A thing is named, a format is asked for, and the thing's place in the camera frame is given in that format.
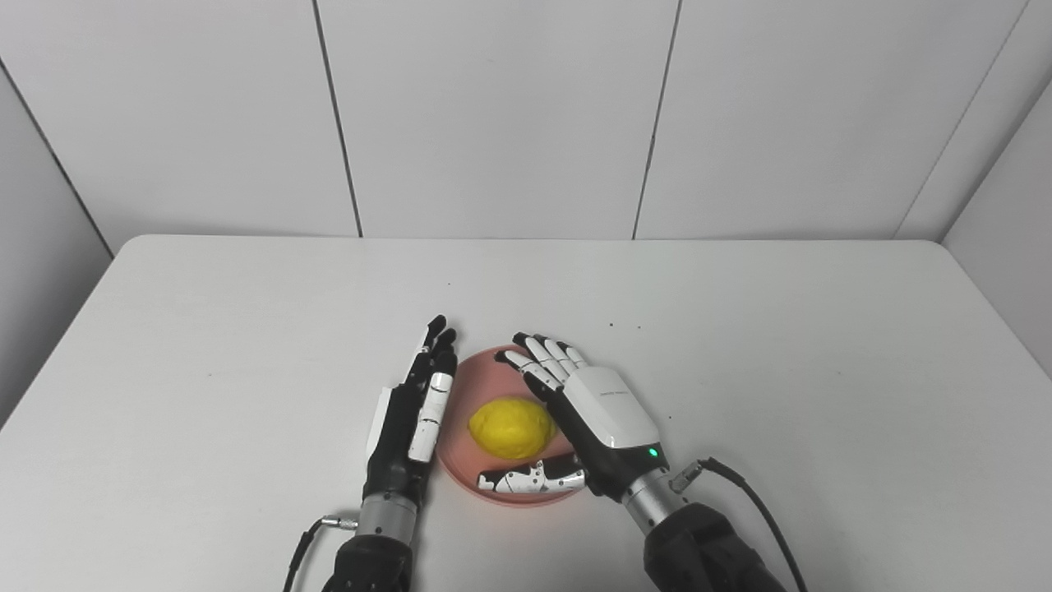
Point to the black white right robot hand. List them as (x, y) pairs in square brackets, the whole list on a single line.
[(604, 419)]

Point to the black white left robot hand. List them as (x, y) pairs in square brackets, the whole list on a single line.
[(403, 436)]

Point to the yellow lemon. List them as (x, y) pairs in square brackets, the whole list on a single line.
[(511, 427)]

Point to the pink round plate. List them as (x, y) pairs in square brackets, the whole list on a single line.
[(481, 382)]

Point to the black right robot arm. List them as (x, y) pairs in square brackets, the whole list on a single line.
[(699, 543)]

